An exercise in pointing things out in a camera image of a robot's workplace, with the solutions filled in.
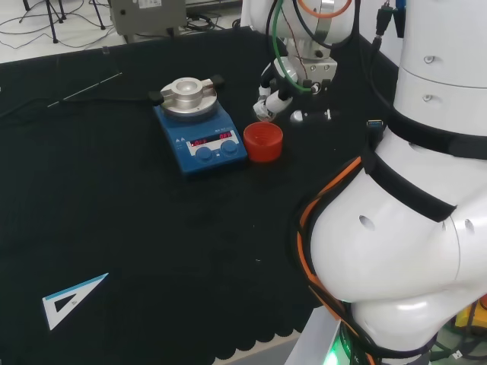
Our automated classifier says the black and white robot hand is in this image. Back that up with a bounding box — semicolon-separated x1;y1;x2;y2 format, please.
253;56;342;124

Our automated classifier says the clear glass round-bottom flask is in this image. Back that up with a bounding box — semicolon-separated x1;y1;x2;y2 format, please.
252;99;277;124

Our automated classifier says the blue heater with steel plate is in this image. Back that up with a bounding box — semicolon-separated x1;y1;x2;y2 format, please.
148;74;250;182

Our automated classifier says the grey metal box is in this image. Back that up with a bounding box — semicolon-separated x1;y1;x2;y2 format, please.
109;0;189;44

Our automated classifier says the black bench cloth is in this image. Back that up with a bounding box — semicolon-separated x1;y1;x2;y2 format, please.
0;21;400;365

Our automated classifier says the thin glass rod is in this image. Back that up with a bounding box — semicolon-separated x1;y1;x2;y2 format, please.
46;71;124;109

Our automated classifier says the black tripod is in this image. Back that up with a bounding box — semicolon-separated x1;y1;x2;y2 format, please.
21;0;68;45

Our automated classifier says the white and blue triangle ruler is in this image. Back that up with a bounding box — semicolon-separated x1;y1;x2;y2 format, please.
41;271;110;332

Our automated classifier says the red plastic flask ring stand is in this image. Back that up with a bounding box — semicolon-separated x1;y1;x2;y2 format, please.
243;122;285;164

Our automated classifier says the black floor cable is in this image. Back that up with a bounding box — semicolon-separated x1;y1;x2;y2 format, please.
0;0;115;50

